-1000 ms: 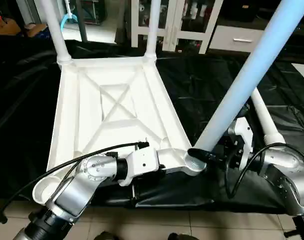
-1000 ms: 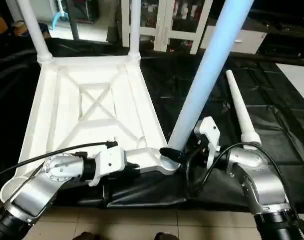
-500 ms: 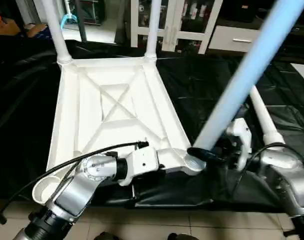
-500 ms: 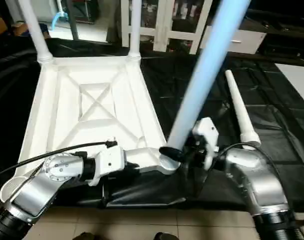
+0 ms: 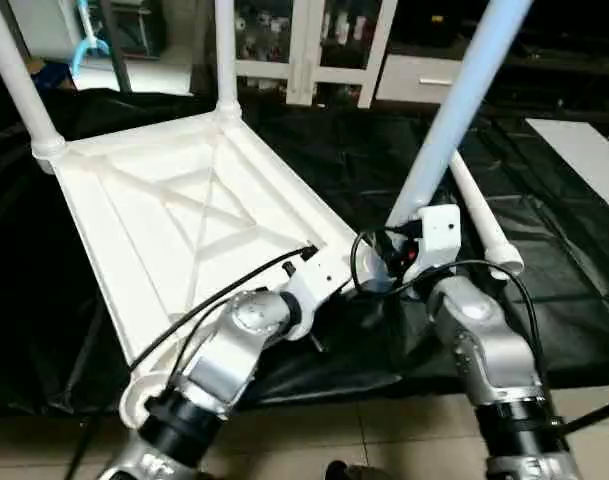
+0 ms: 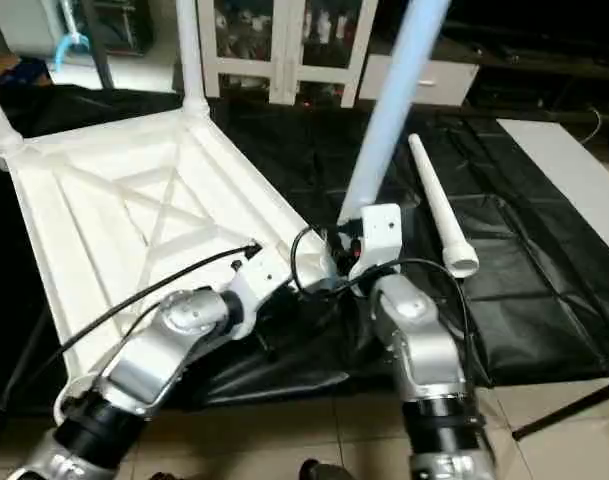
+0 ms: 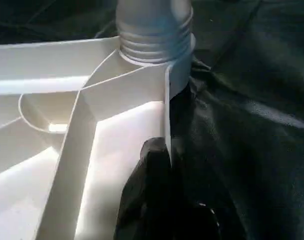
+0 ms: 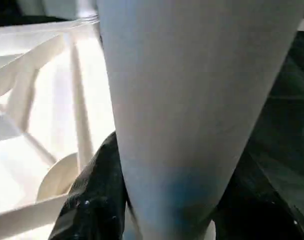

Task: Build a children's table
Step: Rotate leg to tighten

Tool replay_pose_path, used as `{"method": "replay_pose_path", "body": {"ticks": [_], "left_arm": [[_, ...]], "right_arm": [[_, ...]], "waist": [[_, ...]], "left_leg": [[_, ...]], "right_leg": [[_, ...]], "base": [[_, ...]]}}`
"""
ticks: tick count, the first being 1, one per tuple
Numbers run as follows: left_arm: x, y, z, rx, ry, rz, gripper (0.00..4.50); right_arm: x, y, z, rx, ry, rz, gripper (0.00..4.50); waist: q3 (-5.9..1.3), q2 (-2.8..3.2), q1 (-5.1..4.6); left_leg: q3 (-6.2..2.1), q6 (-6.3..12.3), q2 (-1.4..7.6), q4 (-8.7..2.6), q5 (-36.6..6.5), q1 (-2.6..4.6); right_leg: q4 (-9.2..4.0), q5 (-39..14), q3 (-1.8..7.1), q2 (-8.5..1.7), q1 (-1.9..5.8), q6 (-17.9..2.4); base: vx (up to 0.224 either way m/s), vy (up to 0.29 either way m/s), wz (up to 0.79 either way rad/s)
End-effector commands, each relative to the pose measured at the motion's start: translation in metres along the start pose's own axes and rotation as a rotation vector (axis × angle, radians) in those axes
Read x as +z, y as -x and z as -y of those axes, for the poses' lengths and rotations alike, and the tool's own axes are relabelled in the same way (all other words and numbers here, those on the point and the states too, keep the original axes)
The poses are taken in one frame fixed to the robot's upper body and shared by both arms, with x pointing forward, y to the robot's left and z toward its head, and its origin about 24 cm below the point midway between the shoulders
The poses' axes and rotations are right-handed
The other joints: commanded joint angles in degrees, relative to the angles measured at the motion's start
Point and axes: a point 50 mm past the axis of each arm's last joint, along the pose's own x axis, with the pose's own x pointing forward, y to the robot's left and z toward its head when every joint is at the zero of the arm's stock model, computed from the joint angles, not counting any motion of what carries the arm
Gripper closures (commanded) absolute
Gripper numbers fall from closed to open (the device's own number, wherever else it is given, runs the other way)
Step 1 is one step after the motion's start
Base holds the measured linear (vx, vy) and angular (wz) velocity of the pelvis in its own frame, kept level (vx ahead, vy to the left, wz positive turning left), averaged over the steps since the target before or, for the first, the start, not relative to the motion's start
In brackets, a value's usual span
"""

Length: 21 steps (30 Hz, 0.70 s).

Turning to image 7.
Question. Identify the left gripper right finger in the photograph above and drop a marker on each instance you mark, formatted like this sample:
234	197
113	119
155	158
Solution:
201	205

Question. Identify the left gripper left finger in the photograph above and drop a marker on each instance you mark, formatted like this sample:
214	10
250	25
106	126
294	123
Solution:
144	200

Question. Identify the white plastic table top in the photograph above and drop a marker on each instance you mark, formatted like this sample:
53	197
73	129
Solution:
72	130

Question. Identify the white plastic table leg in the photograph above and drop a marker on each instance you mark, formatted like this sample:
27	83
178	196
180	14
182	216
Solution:
154	30

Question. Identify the black work mat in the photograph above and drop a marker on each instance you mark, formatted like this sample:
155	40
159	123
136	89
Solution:
251	130

